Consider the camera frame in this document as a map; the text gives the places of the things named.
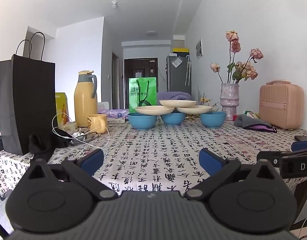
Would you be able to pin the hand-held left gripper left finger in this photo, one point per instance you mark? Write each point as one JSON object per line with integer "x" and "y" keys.
{"x": 92, "y": 160}

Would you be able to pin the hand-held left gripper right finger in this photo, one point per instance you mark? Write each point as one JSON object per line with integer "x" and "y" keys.
{"x": 209, "y": 161}

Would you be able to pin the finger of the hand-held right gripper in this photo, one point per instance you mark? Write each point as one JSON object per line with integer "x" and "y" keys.
{"x": 303, "y": 146}
{"x": 268, "y": 158}

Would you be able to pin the blue bowl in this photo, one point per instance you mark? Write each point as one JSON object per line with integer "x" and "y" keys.
{"x": 142, "y": 122}
{"x": 173, "y": 119}
{"x": 213, "y": 120}

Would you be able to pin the cream plate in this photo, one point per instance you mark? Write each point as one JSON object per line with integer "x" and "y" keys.
{"x": 153, "y": 110}
{"x": 196, "y": 109}
{"x": 178, "y": 103}

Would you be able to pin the black phone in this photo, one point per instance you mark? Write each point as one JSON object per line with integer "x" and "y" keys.
{"x": 304, "y": 138}

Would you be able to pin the dark eyeglasses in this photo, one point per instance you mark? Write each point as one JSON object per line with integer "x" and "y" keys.
{"x": 84, "y": 137}

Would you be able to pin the purple cloth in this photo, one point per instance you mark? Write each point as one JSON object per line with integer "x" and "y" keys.
{"x": 264, "y": 128}

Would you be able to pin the yellow mug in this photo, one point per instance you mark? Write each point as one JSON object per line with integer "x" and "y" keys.
{"x": 97, "y": 124}

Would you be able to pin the crumpled plastic bag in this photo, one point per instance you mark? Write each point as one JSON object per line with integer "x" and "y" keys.
{"x": 73, "y": 127}

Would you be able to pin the grey cloth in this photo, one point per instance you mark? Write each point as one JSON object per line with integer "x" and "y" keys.
{"x": 251, "y": 121}

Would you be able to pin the flat white box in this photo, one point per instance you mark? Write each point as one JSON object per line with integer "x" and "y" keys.
{"x": 116, "y": 120}

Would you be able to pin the pink hard case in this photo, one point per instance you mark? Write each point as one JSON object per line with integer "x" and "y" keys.
{"x": 281, "y": 105}

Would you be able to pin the red box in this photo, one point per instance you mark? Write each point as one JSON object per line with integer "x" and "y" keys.
{"x": 235, "y": 118}

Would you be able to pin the black cloth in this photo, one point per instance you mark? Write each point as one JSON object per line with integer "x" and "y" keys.
{"x": 43, "y": 142}

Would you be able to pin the purple tissue pack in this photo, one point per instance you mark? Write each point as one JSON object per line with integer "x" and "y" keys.
{"x": 117, "y": 113}

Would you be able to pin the yellow thermos jug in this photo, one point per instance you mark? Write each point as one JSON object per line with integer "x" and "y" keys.
{"x": 84, "y": 105}

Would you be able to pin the yellow flower branch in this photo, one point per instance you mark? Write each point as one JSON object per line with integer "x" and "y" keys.
{"x": 204, "y": 100}

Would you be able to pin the yellow-green carton box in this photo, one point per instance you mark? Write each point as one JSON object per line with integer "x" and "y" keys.
{"x": 61, "y": 105}

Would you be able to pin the pink textured vase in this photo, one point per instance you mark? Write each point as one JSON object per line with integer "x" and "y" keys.
{"x": 229, "y": 97}

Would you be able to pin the purple jacket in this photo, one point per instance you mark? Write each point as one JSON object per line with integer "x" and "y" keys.
{"x": 173, "y": 95}

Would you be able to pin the black paper bag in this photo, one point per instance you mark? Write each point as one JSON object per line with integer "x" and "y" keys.
{"x": 26, "y": 100}

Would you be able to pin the grey fridge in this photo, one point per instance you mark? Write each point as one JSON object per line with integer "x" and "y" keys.
{"x": 178, "y": 77}

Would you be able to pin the dried pink roses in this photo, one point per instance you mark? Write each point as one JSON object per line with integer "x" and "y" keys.
{"x": 244, "y": 71}

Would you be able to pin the green paper bag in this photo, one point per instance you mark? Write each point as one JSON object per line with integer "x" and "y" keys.
{"x": 151, "y": 90}

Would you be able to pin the white umbrella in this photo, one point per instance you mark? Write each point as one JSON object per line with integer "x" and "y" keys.
{"x": 188, "y": 70}

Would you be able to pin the dark brown door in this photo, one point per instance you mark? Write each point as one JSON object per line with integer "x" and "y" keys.
{"x": 141, "y": 67}

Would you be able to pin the yellow and black box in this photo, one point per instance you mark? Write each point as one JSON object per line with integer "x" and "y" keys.
{"x": 181, "y": 51}

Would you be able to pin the round ceiling lamp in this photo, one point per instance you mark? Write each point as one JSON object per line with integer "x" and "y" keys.
{"x": 151, "y": 33}

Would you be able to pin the white wall panel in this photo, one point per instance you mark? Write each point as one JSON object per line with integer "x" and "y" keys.
{"x": 199, "y": 48}

